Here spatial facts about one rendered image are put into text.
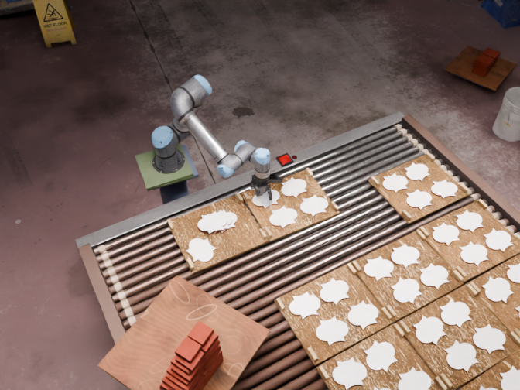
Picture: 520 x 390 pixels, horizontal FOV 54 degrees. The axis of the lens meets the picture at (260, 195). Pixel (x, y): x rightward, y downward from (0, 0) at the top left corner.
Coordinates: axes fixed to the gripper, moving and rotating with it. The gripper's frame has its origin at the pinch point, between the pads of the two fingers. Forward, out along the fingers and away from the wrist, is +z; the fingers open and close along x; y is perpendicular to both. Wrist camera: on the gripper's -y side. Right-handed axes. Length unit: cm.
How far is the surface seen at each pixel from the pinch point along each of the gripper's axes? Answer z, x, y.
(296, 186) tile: -0.5, 0.4, -18.4
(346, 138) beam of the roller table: 3, -23, -65
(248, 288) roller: 2, 44, 31
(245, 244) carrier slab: 0.4, 22.4, 22.4
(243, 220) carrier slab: 0.4, 8.2, 17.2
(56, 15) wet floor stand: 62, -352, 58
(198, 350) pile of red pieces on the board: -38, 80, 67
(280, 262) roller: 2.3, 38.2, 11.1
